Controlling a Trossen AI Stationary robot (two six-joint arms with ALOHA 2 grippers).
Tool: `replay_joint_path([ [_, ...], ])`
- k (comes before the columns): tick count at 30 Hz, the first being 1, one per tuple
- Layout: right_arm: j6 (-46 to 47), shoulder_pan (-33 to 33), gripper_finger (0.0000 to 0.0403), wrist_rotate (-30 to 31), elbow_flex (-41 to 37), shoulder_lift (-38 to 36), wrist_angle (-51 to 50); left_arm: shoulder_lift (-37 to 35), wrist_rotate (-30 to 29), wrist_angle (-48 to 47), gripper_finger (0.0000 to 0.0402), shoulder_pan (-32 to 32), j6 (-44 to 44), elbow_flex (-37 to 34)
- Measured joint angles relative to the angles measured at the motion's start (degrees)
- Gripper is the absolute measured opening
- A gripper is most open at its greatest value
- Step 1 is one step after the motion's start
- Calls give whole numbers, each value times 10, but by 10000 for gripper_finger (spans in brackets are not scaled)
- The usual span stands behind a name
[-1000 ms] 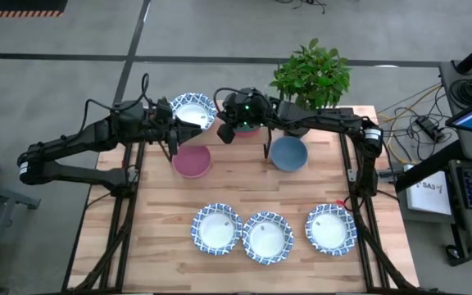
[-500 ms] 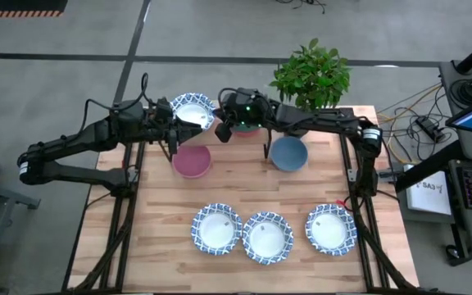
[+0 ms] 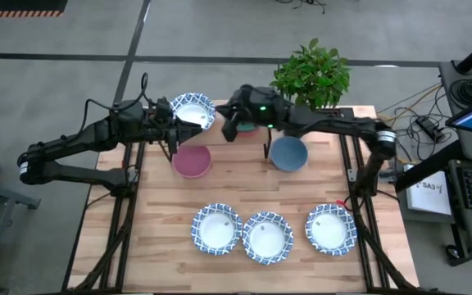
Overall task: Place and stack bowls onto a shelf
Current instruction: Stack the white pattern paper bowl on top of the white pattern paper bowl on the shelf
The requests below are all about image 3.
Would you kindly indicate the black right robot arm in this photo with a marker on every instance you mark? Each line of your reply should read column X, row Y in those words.
column 334, row 123

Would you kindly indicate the green plastic bowl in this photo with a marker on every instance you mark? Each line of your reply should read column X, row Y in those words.
column 246, row 128

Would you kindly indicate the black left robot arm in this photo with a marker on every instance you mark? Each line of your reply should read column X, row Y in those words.
column 76, row 139

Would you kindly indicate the black power adapter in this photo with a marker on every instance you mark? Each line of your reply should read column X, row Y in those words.
column 426, row 123

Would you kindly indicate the blue plastic bowl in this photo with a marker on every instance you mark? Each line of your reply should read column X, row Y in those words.
column 288, row 153

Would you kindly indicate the potted green plant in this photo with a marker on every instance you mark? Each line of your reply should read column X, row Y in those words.
column 314, row 78

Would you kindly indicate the white printed paper sheet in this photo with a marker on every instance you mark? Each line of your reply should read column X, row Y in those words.
column 428, row 196

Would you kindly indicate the blue patterned paper bowl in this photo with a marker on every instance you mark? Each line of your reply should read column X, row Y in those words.
column 216, row 229
column 329, row 230
column 267, row 239
column 195, row 112

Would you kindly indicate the pink plastic bowl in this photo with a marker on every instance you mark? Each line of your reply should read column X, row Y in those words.
column 191, row 162

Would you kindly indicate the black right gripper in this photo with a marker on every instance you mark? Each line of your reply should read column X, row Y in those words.
column 256, row 100

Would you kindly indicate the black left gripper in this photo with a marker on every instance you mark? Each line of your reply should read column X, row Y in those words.
column 160, row 123

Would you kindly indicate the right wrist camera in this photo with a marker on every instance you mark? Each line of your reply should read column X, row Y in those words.
column 230, row 131

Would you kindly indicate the black mat with hazard stripes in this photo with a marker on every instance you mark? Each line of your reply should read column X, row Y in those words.
column 14, row 5

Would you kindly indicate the black diagonal support bar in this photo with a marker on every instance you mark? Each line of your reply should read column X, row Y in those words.
column 424, row 170

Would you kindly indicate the grey workstation desk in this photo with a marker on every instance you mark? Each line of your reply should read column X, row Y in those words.
column 471, row 229

